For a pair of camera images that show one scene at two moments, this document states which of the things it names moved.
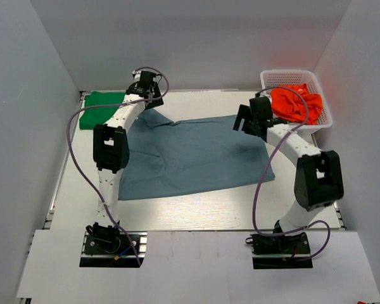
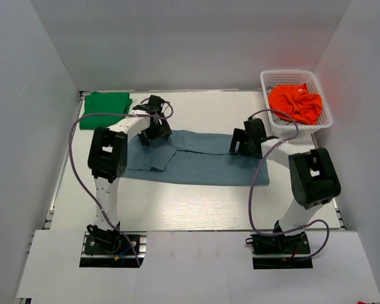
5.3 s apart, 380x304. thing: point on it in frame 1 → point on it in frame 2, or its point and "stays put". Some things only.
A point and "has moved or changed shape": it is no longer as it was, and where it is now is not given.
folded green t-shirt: x=99 y=115 stays put
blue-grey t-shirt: x=168 y=157 has moved or changed shape
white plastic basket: x=273 y=78 stays put
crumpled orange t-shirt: x=296 y=102 stays put
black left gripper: x=156 y=103 → x=164 y=130
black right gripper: x=244 y=113 → x=239 y=136
